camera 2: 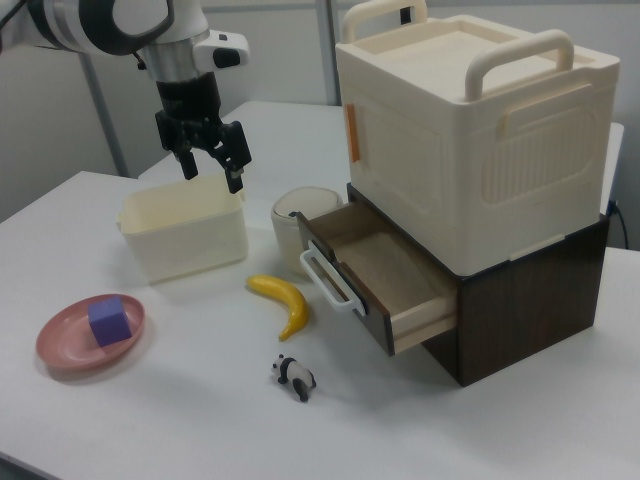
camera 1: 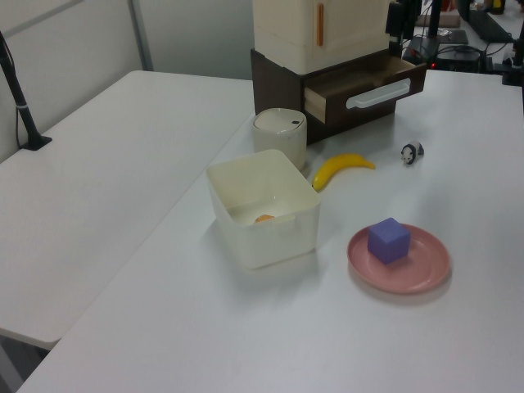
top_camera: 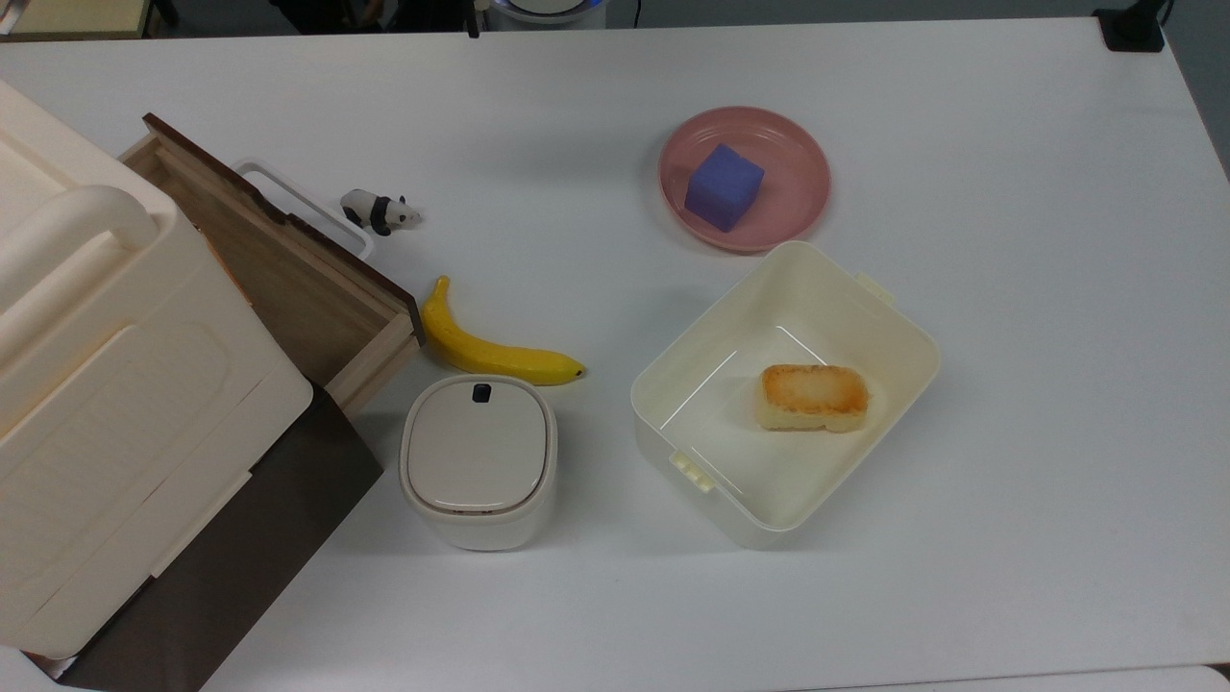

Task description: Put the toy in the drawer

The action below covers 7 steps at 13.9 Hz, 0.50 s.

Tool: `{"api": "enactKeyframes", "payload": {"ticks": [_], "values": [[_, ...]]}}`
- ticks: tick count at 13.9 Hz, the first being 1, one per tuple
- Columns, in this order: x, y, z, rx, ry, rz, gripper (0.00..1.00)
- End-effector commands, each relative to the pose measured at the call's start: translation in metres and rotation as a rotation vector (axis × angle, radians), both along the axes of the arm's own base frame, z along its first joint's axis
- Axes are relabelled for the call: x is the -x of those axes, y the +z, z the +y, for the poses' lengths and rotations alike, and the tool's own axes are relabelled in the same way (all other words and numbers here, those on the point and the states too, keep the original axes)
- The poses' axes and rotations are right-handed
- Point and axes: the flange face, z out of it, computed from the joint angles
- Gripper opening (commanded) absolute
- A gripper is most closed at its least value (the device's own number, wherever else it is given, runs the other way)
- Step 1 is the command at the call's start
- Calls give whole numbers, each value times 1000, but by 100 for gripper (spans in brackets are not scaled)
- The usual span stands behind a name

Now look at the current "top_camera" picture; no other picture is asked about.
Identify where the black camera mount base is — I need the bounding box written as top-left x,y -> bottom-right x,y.
1093,0 -> 1169,54

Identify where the yellow toy banana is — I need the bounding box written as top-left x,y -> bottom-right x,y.
420,276 -> 587,386

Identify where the dark brown drawer cabinet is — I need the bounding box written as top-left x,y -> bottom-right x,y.
56,383 -> 385,692

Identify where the open cream plastic bin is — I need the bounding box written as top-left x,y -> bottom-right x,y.
629,239 -> 943,552

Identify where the pink plate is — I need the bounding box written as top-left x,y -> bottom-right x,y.
657,106 -> 833,255

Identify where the cream storage box with handles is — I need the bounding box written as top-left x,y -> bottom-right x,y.
0,77 -> 314,660

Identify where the black and white panda toy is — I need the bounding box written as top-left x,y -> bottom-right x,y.
340,188 -> 424,238

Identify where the wooden drawer with white handle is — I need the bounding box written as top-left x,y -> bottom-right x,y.
120,112 -> 427,420

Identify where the purple foam cube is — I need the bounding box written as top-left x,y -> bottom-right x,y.
683,142 -> 768,235

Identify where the small cream lidded trash can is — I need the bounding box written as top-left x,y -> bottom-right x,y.
398,374 -> 559,553

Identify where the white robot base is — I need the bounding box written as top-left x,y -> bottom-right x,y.
480,0 -> 609,31

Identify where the toasted bread toy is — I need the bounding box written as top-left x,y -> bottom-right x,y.
754,362 -> 871,434

